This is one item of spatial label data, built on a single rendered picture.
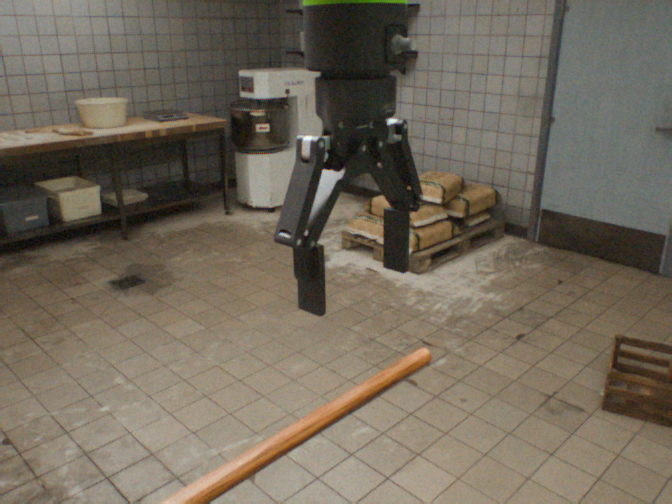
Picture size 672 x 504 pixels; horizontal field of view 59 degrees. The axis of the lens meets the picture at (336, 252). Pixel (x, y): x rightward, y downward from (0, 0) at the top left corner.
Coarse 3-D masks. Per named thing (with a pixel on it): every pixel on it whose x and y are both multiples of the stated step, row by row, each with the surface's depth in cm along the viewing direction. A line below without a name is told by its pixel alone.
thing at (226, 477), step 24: (408, 360) 95; (360, 384) 89; (384, 384) 90; (336, 408) 83; (288, 432) 78; (312, 432) 80; (240, 456) 74; (264, 456) 74; (216, 480) 70; (240, 480) 72
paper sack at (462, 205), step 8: (472, 192) 482; (480, 192) 485; (488, 192) 488; (496, 192) 494; (456, 200) 472; (464, 200) 469; (472, 200) 473; (480, 200) 480; (488, 200) 490; (496, 200) 497; (448, 208) 475; (456, 208) 470; (464, 208) 467; (472, 208) 475; (480, 208) 483; (456, 216) 468; (464, 216) 470
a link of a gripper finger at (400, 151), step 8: (400, 120) 60; (400, 128) 59; (392, 144) 61; (400, 144) 60; (408, 144) 61; (392, 152) 62; (400, 152) 61; (408, 152) 61; (400, 160) 62; (408, 160) 62; (400, 168) 63; (408, 168) 62; (400, 176) 63; (408, 176) 63; (416, 176) 63; (408, 184) 64; (416, 184) 64; (416, 192) 64; (416, 200) 65
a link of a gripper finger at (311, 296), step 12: (324, 264) 54; (324, 276) 55; (300, 288) 56; (312, 288) 55; (324, 288) 55; (300, 300) 57; (312, 300) 56; (324, 300) 55; (312, 312) 56; (324, 312) 56
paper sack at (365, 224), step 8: (360, 216) 472; (368, 216) 470; (376, 216) 469; (352, 224) 472; (360, 224) 468; (368, 224) 464; (376, 224) 460; (352, 232) 470; (360, 232) 466; (368, 232) 462; (376, 232) 458
